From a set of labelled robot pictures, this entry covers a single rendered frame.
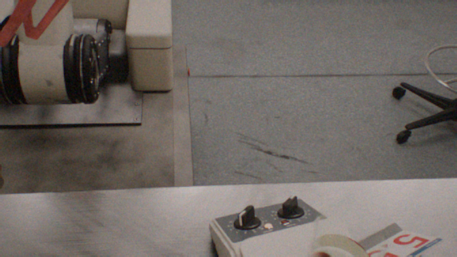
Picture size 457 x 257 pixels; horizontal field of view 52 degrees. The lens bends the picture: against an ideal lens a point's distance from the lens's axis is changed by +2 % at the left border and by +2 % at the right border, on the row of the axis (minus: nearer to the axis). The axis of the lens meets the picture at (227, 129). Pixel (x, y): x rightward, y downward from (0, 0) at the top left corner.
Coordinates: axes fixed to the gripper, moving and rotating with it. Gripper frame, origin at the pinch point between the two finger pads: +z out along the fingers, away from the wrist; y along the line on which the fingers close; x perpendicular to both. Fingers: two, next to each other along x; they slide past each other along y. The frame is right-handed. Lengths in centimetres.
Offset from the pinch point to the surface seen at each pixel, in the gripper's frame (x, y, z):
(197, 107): -28, 133, 33
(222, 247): -29.9, -11.4, 13.9
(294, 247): -36.1, -15.7, 9.4
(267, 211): -34.8, -6.0, 10.6
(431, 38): -141, 194, -28
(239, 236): -31.1, -11.8, 11.9
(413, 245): -52, -9, 8
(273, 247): -34.0, -15.7, 10.0
